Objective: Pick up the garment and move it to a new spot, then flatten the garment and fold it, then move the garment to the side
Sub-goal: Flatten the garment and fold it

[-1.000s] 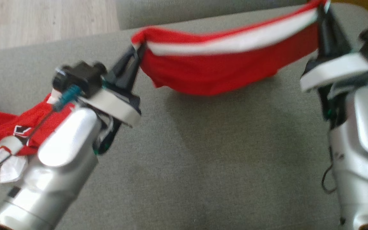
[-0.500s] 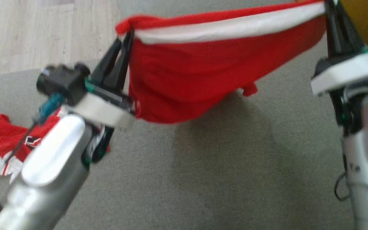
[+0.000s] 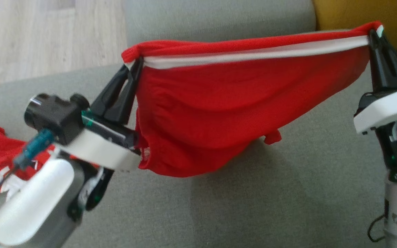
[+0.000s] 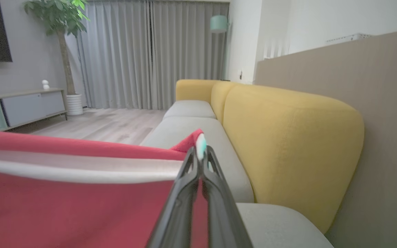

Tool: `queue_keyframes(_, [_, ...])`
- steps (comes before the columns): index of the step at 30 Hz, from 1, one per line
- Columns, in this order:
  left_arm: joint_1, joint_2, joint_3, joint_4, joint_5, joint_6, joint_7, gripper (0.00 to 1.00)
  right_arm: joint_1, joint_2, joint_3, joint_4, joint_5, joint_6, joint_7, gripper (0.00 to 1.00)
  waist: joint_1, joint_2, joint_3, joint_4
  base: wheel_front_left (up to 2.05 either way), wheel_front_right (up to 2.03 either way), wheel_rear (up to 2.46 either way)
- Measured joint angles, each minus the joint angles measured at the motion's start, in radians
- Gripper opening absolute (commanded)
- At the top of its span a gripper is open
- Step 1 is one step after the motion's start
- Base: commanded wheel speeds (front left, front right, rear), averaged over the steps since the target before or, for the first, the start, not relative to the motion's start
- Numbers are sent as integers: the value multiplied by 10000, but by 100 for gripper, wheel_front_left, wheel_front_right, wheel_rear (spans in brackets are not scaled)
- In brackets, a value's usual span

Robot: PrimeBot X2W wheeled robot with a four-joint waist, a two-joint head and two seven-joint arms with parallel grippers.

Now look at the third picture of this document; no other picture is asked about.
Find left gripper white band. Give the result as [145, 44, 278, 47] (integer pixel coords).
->
[57, 58, 144, 221]

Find red shorts with white stripe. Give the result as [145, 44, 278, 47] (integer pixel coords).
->
[121, 21, 383, 178]

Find yellow sofa backrest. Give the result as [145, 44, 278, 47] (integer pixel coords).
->
[312, 0, 397, 49]

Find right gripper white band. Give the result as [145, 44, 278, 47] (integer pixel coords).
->
[354, 30, 397, 183]

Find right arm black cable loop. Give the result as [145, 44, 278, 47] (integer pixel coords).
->
[367, 213, 387, 244]

